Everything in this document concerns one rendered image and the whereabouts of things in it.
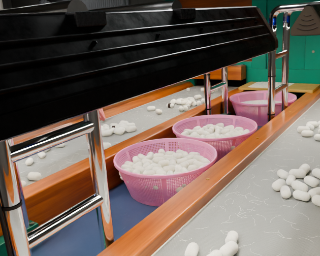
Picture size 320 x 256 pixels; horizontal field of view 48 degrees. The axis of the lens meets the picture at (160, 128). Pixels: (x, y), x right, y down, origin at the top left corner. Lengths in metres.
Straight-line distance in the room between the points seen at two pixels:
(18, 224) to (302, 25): 0.78
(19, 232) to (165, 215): 0.28
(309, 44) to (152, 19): 1.45
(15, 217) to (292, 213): 0.49
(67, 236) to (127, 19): 0.58
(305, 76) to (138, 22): 1.50
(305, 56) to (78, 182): 1.23
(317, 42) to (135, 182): 1.17
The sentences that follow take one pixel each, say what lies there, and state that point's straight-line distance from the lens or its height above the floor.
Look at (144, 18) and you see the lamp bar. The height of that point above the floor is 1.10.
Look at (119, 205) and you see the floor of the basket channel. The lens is 0.91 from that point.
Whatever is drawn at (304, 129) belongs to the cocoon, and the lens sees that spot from 1.18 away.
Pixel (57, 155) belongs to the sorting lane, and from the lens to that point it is 1.12.
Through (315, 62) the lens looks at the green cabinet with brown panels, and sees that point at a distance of 1.79.
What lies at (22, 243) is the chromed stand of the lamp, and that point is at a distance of 0.50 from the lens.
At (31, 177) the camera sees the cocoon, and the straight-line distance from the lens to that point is 0.96.
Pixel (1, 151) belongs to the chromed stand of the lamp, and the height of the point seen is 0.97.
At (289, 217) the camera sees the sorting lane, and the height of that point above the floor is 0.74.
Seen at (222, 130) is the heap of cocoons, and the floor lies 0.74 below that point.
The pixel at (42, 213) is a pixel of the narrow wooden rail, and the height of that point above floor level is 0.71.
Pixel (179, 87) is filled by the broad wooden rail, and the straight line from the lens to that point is 1.93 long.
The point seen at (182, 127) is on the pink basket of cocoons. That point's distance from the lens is 1.23.
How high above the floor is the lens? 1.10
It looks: 16 degrees down
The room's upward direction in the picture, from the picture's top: 4 degrees counter-clockwise
